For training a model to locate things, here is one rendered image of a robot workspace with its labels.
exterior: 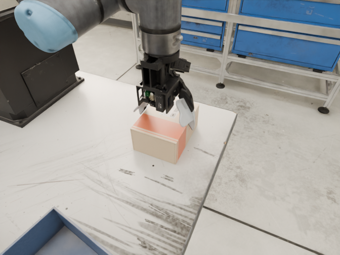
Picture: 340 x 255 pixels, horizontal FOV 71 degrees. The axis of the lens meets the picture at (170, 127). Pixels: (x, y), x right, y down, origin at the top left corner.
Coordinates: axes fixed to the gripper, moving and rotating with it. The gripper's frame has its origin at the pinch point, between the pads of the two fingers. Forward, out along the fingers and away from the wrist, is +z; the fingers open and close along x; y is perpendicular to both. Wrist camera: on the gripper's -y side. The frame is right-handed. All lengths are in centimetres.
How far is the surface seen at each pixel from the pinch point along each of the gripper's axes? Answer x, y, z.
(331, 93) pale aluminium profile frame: 67, -138, 60
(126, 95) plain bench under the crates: -20.8, -11.7, 6.0
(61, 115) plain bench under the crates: -32.9, 5.3, 5.9
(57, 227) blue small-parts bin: -7.8, 32.3, 4.1
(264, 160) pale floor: 34, -70, 76
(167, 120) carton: 0.9, 1.8, -1.7
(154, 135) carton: 0.5, 8.0, -1.7
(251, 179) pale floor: 29, -51, 76
